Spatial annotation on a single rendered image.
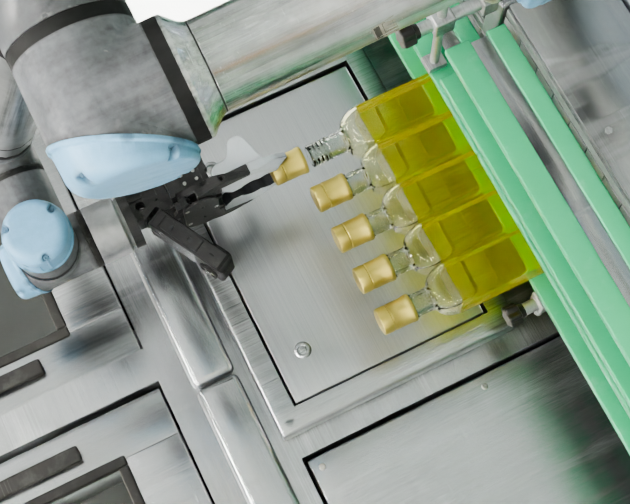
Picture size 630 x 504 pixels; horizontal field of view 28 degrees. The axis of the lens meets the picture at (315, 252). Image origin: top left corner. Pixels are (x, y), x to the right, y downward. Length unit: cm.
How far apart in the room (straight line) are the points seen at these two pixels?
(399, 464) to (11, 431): 50
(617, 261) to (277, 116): 55
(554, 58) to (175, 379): 63
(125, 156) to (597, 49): 66
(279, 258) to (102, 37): 66
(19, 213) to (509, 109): 56
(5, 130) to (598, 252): 65
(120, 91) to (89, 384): 69
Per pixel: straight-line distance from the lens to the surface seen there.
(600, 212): 143
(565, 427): 166
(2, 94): 128
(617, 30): 151
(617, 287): 141
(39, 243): 141
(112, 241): 153
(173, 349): 166
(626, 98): 147
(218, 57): 106
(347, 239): 152
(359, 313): 164
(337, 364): 162
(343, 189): 154
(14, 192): 144
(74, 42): 106
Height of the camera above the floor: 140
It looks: 8 degrees down
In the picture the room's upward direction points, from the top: 115 degrees counter-clockwise
